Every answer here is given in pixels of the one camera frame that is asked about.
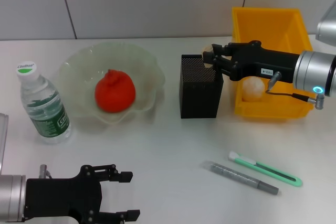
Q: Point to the translucent glass fruit plate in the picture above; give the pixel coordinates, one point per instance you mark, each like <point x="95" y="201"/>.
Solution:
<point x="147" y="87"/>

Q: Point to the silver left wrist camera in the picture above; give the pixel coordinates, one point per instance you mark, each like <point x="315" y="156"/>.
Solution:
<point x="3" y="142"/>

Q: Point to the mint green utility knife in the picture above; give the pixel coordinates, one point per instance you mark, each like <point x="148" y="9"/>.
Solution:
<point x="270" y="169"/>

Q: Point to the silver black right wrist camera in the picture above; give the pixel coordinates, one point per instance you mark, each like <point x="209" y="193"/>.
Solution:
<point x="326" y="24"/>

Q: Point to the white paper ball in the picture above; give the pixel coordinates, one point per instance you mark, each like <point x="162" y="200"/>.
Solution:
<point x="253" y="90"/>

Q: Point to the orange fruit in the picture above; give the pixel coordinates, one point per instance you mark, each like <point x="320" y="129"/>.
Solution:
<point x="115" y="95"/>

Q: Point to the black mesh pen holder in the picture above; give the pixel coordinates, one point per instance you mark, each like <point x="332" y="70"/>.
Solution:
<point x="199" y="98"/>

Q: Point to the clear green-label water bottle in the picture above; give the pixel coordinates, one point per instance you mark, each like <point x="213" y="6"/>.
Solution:
<point x="44" y="113"/>

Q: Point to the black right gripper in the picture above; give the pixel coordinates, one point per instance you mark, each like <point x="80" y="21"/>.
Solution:
<point x="267" y="64"/>

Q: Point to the grey marker pen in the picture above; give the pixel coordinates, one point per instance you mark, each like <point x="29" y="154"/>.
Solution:
<point x="241" y="176"/>

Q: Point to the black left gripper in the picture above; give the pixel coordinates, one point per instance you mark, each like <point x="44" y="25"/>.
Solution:
<point x="65" y="195"/>

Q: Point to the yellow plastic bin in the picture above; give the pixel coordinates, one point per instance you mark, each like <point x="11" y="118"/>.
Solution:
<point x="262" y="27"/>

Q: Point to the beige barcode eraser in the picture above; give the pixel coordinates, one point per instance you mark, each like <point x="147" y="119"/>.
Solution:
<point x="207" y="48"/>

